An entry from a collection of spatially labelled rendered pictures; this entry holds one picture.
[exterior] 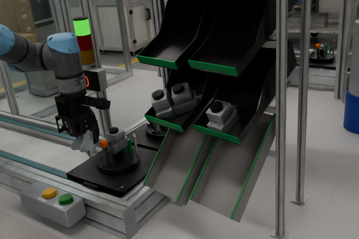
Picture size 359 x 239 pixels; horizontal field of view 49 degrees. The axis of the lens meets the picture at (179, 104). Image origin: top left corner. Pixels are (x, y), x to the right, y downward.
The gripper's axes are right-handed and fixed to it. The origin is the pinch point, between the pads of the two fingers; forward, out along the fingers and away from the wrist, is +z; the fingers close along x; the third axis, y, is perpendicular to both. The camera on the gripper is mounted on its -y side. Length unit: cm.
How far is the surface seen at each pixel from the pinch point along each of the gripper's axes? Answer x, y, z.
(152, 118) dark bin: 22.9, -2.3, -13.5
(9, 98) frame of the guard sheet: -76, -24, 2
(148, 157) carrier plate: 6.3, -17.7, 10.0
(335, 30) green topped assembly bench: -50, -520, 79
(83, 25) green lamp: -16.8, -21.1, -32.3
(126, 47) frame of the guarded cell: -82, -111, 2
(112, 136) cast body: 1.0, -8.5, -1.2
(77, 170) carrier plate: -9.9, -1.0, 9.9
